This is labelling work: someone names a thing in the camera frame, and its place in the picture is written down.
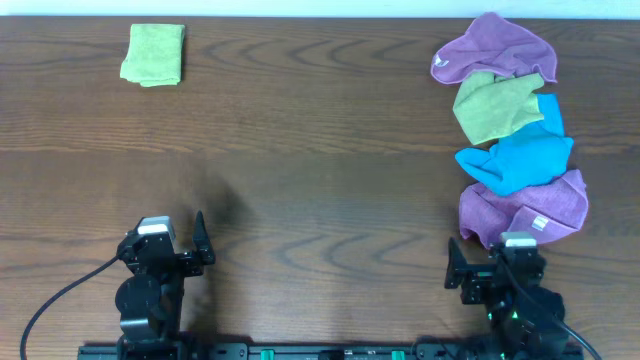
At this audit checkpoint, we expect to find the light green cloth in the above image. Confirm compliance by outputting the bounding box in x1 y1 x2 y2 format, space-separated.
120 24 185 87

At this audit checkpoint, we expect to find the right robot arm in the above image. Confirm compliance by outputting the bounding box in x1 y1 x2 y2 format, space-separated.
444 232 569 359

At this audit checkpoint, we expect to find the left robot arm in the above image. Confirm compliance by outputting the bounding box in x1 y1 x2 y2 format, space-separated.
115 212 215 359

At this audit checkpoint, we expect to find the purple cloth at bottom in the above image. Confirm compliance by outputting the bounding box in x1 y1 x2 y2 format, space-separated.
459 170 589 248

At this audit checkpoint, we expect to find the purple cloth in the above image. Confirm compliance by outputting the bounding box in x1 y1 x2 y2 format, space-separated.
430 12 558 85
459 170 589 248

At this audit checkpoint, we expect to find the blue crumpled cloth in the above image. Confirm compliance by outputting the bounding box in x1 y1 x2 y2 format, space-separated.
455 94 574 196

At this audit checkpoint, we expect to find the olive green crumpled cloth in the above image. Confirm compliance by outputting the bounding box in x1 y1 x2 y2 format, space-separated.
453 72 544 145

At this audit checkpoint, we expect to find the purple cloth at top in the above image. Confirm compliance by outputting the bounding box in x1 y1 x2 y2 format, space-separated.
430 12 558 85

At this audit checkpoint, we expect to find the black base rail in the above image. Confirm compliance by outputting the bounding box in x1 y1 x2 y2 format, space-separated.
77 342 585 360

